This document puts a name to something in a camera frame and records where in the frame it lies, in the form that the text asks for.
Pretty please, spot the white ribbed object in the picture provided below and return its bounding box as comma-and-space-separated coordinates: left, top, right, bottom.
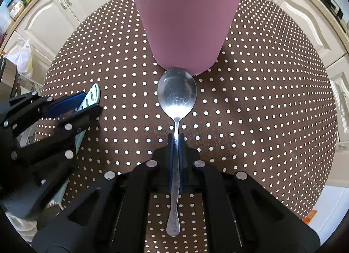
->
5, 209, 37, 243

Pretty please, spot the clear jar with white label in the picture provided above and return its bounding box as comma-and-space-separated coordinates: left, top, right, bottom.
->
9, 2, 25, 20

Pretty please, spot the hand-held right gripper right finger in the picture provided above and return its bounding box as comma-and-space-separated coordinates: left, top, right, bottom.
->
178, 133, 320, 253

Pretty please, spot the shiny metal spoon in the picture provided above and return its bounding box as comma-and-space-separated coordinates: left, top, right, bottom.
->
157, 68, 197, 237

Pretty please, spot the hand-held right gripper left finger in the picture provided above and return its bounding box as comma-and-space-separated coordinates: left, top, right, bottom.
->
32, 133, 175, 253

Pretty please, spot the orange packet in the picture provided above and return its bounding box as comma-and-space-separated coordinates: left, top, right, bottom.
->
304, 209, 318, 223

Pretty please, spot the light blue knife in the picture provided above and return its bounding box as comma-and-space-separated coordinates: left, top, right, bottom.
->
53, 83, 100, 210

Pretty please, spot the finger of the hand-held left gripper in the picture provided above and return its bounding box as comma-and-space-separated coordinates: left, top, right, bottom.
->
0, 91, 88, 131
13, 105, 104, 167

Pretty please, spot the white plastic bag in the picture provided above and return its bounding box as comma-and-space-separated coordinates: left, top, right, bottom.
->
5, 40, 34, 79

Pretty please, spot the pink cup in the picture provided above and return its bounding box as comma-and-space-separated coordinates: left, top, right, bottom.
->
125, 0, 249, 76

